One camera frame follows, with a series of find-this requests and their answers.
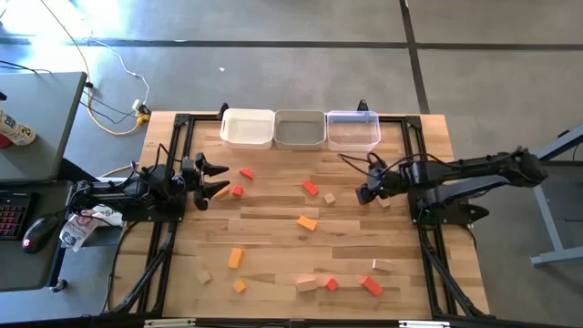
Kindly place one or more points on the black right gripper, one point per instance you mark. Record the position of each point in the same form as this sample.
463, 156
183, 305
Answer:
381, 181

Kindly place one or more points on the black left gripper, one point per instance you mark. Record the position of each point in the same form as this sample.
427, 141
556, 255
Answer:
194, 181

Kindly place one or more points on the orange rectangular block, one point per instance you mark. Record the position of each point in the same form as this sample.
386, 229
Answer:
307, 223
222, 194
235, 258

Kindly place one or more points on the small red cube block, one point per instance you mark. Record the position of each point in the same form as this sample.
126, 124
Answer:
331, 283
237, 191

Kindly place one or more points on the red wedge block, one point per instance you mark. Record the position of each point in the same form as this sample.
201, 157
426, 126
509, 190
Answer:
246, 173

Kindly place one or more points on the red rectangular block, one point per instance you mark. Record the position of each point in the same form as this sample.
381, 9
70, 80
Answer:
371, 285
310, 187

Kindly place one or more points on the natural wood rectangular block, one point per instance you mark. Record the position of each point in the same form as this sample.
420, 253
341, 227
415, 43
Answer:
306, 284
382, 265

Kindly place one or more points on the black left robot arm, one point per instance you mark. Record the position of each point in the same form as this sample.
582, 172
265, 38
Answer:
136, 191

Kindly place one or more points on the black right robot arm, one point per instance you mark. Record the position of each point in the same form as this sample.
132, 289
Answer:
455, 171

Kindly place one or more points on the small natural wood cube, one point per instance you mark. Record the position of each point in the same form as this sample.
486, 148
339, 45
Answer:
204, 276
329, 198

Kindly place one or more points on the white plastic bin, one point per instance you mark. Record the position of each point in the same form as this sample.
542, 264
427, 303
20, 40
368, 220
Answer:
246, 130

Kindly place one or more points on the clear plastic bin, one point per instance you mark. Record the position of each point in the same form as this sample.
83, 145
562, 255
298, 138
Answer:
353, 134

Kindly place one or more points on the grey plastic bin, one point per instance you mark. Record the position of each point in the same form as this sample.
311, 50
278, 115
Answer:
298, 132

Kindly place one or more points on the white power adapter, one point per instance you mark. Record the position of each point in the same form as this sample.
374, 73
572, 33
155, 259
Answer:
137, 105

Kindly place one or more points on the white printed paper bag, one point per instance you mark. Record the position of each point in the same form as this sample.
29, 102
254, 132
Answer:
109, 214

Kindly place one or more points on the small orange cube block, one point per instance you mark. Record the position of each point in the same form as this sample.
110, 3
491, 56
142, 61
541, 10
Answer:
239, 286

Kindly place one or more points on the white metal strip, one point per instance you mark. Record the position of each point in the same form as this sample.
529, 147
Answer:
168, 323
421, 324

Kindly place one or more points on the printed snack packet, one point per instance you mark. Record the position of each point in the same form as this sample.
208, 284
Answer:
77, 230

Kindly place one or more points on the black computer mouse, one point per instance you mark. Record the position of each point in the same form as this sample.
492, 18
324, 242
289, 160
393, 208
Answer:
40, 232

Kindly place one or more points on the light grey desk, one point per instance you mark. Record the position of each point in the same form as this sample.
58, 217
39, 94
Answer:
41, 123

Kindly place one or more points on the black desk foot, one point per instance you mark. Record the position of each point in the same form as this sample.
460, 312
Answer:
59, 286

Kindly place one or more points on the backlit black keyboard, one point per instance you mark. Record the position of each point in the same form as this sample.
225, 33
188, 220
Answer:
13, 216

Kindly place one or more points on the white printed bottle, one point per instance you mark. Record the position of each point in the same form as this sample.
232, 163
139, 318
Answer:
16, 130

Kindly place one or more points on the dark grey desk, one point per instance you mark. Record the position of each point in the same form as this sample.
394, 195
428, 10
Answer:
27, 269

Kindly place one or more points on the red round lid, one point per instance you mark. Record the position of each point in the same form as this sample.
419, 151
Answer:
4, 142

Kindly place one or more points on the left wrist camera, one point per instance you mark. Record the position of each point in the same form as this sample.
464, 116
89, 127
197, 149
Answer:
188, 164

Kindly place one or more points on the black aluminium table frame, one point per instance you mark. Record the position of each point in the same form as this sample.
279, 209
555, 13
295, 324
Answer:
182, 122

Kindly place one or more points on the grey-blue table leg frame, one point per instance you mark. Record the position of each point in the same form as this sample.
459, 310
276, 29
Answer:
544, 214

